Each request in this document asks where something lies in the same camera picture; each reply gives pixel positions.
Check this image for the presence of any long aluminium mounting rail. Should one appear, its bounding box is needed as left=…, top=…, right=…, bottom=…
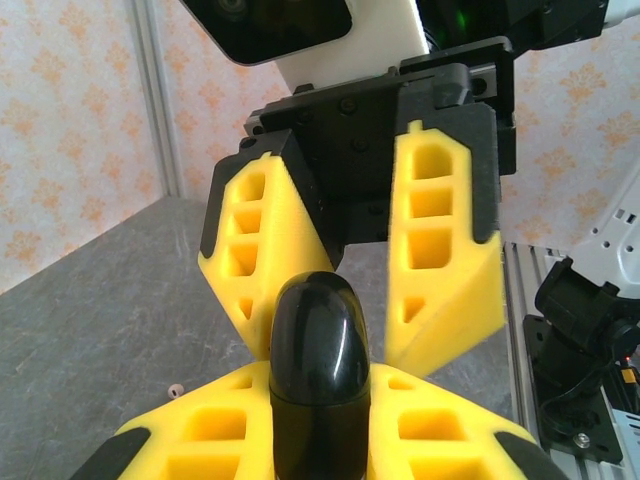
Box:
left=502, top=242, right=640, bottom=480

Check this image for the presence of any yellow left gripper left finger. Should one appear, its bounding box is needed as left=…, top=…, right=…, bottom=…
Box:
left=72, top=361, right=282, bottom=480

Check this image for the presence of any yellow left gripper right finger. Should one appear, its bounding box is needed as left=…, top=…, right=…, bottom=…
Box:
left=366, top=362, right=571, bottom=480

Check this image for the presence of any aluminium frame post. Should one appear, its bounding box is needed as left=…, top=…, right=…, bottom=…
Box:
left=132, top=0, right=184, bottom=197

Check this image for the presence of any black earbuds charging case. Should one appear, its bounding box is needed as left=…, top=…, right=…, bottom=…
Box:
left=268, top=271, right=372, bottom=480

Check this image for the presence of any slotted grey cable duct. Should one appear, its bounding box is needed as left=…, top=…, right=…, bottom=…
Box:
left=594, top=394, right=640, bottom=480

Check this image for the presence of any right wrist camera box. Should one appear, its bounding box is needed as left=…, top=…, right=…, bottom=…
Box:
left=177, top=0, right=432, bottom=97

